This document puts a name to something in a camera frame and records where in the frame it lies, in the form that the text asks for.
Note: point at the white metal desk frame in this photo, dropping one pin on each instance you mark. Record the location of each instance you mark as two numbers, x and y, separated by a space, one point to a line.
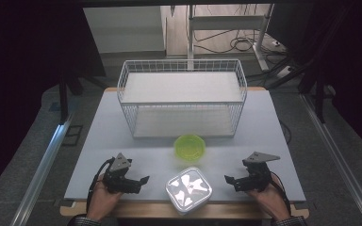
226 22

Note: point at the dark curtain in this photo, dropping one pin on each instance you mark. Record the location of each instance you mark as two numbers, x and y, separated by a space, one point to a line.
22 78
352 62

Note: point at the person's left hand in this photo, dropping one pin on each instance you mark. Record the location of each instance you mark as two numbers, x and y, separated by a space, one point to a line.
100 202

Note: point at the white board panel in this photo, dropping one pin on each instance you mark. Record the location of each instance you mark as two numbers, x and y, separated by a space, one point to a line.
122 29

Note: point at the silver metal floor rail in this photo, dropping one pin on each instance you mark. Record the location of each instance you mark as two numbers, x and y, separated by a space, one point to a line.
339 160
39 175

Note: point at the clear square lidded container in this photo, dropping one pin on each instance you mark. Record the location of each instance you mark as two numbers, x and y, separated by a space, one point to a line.
188 190

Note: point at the green plastic container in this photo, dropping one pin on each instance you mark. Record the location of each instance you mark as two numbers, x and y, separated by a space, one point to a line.
189 148

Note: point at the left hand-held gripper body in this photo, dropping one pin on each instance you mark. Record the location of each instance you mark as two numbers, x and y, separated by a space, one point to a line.
119 183

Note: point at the white power strip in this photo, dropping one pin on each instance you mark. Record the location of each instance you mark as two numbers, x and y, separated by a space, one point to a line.
285 72

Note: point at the black stand leg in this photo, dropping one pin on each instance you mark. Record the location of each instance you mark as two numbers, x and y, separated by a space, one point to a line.
320 100

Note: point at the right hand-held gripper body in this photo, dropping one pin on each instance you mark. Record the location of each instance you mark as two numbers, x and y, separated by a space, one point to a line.
257 180

